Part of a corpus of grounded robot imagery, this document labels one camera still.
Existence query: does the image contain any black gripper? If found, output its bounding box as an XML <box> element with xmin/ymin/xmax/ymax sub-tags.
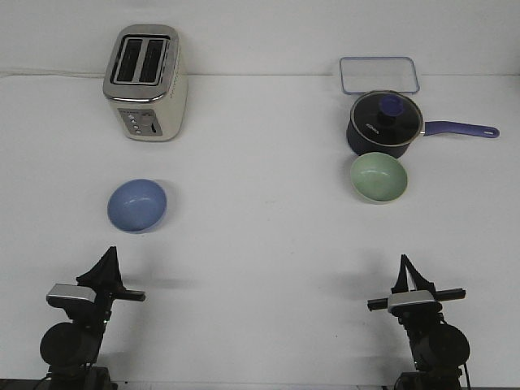
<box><xmin>367</xmin><ymin>254</ymin><xmax>466</xmax><ymax>325</ymax></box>
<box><xmin>76</xmin><ymin>246</ymin><xmax>145</xmax><ymax>325</ymax></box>

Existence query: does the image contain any blue bowl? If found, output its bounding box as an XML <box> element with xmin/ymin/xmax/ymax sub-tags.
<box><xmin>106</xmin><ymin>179</ymin><xmax>167</xmax><ymax>233</ymax></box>

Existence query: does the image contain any green bowl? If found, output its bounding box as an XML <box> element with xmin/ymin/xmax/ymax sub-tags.
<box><xmin>350</xmin><ymin>152</ymin><xmax>409</xmax><ymax>203</ymax></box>

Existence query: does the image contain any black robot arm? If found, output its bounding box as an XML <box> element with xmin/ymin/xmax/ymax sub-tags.
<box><xmin>40</xmin><ymin>246</ymin><xmax>145</xmax><ymax>389</ymax></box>
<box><xmin>367</xmin><ymin>254</ymin><xmax>470</xmax><ymax>389</ymax></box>

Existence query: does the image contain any dark blue saucepan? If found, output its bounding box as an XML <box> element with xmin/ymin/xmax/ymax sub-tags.
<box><xmin>345</xmin><ymin>97</ymin><xmax>501</xmax><ymax>160</ymax></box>

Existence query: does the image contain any glass pot lid blue knob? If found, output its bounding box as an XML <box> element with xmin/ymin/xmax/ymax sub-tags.
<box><xmin>351</xmin><ymin>91</ymin><xmax>423</xmax><ymax>146</ymax></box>

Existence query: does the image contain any cream and steel toaster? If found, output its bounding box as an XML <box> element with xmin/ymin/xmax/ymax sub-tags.
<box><xmin>102</xmin><ymin>24</ymin><xmax>189</xmax><ymax>142</ymax></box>

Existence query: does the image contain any clear blue-rimmed container lid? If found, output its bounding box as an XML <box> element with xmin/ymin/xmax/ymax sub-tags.
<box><xmin>339</xmin><ymin>56</ymin><xmax>420</xmax><ymax>95</ymax></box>

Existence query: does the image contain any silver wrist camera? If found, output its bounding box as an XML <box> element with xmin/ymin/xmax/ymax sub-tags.
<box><xmin>45</xmin><ymin>284</ymin><xmax>97</xmax><ymax>308</ymax></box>
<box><xmin>388</xmin><ymin>290</ymin><xmax>436</xmax><ymax>316</ymax></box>

